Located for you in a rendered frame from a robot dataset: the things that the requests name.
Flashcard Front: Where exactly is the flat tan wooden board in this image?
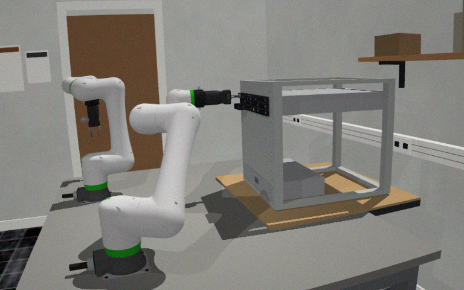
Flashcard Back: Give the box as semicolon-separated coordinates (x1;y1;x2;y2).
216;171;421;231

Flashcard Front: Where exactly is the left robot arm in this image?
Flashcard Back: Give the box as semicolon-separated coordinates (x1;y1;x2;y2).
62;76;135;202

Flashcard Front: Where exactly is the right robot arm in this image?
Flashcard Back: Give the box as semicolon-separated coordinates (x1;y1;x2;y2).
69;89;201;277

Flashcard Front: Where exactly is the grey metal rack frame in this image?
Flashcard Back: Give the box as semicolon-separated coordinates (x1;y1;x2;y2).
240;77;395;211

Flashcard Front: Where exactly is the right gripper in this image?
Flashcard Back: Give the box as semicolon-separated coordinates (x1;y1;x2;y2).
193;86;241;109

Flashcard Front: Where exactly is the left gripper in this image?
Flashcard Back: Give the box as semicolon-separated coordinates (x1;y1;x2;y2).
83;99;100;137

